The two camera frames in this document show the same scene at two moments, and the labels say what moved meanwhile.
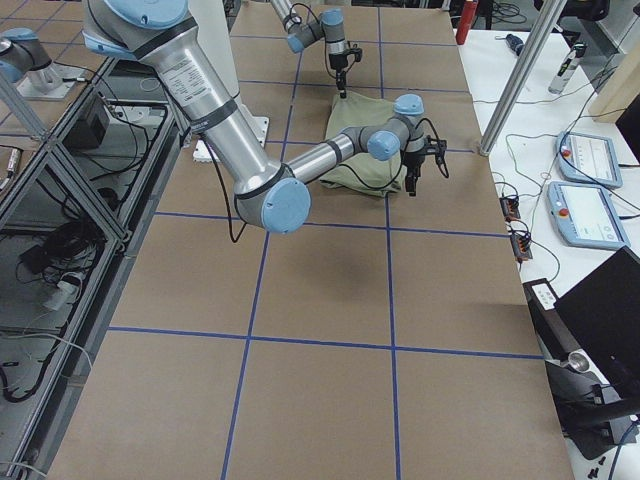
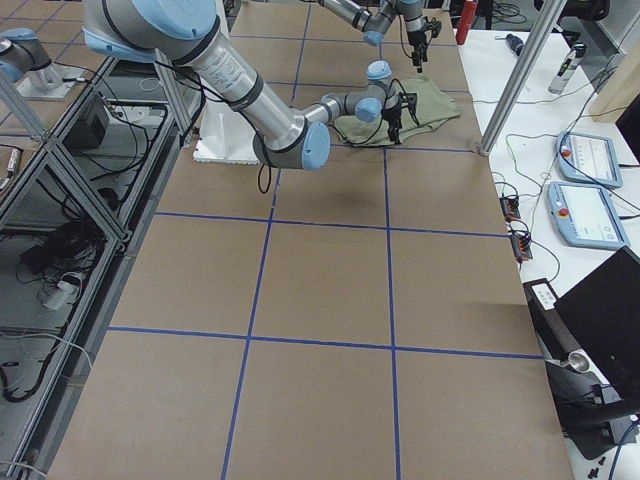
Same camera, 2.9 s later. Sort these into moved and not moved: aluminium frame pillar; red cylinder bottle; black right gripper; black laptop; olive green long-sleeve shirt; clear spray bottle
Moved: black right gripper; olive green long-sleeve shirt
Not moved: red cylinder bottle; black laptop; aluminium frame pillar; clear spray bottle
